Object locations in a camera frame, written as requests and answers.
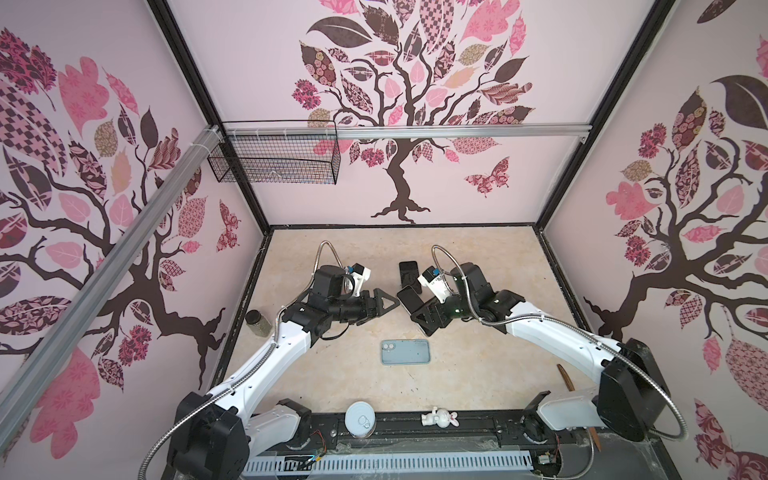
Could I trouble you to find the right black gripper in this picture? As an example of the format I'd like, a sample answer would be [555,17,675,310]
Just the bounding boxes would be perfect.
[409,288,476,330]

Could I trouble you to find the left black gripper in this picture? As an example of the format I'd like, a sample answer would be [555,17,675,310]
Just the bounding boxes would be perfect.
[329,288,399,326]

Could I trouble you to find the black phone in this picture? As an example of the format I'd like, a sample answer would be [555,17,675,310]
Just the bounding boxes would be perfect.
[398,260,422,293]
[397,286,425,315]

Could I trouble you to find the light blue phone case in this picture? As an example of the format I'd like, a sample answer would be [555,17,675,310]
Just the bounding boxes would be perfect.
[380,339,431,366]

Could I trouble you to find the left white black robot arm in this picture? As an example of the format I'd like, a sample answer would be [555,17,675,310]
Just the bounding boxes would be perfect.
[137,263,400,479]

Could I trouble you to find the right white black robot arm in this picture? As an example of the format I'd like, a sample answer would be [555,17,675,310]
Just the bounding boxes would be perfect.
[410,262,689,442]

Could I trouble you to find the white rabbit figurine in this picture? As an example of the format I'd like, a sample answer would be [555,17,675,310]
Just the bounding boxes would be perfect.
[421,407,460,429]

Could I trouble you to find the white round can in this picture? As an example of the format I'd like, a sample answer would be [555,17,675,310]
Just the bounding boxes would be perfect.
[344,401,376,438]

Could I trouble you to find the dark cylindrical jar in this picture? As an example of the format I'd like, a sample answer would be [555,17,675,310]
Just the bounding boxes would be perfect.
[244,309,272,338]

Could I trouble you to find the brown wooden stick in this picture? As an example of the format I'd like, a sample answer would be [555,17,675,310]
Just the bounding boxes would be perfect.
[557,364,575,392]

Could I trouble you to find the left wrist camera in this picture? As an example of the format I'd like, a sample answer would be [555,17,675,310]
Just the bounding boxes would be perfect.
[348,263,371,297]

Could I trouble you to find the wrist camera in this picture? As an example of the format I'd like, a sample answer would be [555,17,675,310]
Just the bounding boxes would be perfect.
[348,263,371,297]
[418,266,452,303]

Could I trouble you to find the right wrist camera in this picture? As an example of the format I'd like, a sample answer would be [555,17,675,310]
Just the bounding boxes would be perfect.
[418,266,452,303]

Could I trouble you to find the white slotted cable duct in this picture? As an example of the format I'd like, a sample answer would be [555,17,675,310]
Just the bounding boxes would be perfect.
[242,451,534,479]

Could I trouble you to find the black wire basket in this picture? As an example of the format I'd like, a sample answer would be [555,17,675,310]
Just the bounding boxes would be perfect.
[208,120,341,185]

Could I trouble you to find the back aluminium rail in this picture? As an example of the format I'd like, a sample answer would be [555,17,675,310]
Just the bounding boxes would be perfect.
[224,122,592,140]

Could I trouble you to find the aluminium rail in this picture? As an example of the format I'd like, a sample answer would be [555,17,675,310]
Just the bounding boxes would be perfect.
[224,122,592,140]
[1,125,222,448]

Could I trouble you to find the left aluminium rail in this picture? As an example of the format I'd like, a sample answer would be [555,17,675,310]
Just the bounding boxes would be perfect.
[1,125,222,448]

